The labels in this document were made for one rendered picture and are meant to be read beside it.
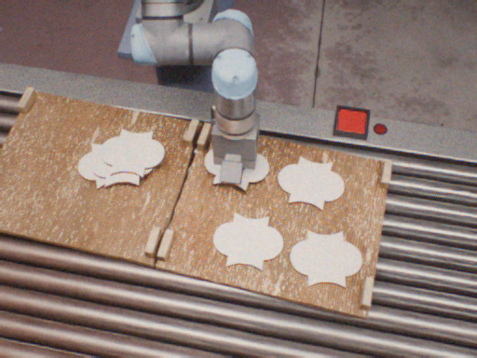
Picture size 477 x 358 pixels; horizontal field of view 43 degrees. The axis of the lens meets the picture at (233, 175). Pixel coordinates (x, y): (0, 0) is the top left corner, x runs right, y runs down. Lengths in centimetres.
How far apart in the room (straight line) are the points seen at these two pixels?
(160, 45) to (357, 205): 50
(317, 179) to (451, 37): 181
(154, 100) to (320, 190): 45
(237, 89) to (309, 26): 190
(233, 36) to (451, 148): 57
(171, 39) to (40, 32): 196
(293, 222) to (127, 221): 33
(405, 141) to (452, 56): 154
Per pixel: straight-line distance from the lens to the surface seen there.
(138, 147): 131
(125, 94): 147
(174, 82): 174
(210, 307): 118
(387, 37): 292
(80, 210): 129
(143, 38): 112
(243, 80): 102
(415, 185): 134
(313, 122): 140
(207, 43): 111
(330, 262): 119
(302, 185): 127
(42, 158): 138
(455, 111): 272
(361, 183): 130
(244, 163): 122
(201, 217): 124
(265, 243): 120
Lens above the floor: 202
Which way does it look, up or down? 58 degrees down
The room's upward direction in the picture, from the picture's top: 2 degrees counter-clockwise
